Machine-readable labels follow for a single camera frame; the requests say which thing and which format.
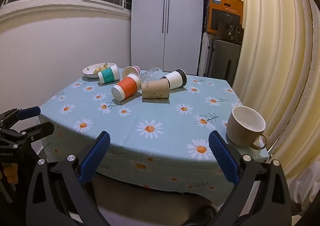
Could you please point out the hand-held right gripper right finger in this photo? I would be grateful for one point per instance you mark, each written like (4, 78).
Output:
(223, 158)

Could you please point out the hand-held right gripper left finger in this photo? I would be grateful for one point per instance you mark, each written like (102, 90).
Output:
(96, 156)

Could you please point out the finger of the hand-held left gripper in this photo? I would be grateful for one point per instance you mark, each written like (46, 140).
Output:
(30, 112)
(40, 129)

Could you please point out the orange and white cup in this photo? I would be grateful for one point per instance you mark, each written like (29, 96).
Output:
(127, 85)

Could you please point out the teal and white cup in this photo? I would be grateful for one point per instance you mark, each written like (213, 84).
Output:
(108, 74)

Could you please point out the brown paper cup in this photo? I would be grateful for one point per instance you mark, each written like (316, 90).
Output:
(155, 89)

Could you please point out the pink cup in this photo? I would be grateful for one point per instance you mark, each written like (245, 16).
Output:
(128, 71)

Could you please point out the white cup with black lid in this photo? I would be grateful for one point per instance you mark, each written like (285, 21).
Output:
(175, 79)

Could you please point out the person's left hand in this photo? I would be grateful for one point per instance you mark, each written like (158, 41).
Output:
(9, 174)

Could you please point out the beige ceramic mug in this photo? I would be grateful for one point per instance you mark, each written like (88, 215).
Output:
(238, 133)

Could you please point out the white enamel plate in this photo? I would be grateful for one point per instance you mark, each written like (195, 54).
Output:
(88, 69)

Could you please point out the blue daisy print tablecloth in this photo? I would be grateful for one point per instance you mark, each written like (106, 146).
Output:
(162, 107)

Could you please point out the yellow food pieces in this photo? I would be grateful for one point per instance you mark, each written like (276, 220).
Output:
(100, 68)

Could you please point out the grey suitcase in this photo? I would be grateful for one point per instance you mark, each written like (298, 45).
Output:
(221, 62)

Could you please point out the white ribbed suitcase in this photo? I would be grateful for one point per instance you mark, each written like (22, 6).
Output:
(205, 50)

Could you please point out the cream curtain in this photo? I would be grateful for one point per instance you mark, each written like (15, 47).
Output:
(275, 53)

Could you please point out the brown handbag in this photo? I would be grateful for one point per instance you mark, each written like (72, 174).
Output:
(231, 32)

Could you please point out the orange cardboard box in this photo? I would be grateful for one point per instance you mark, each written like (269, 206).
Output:
(225, 13)

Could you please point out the grey two-door wardrobe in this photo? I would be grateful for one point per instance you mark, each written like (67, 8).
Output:
(150, 20)

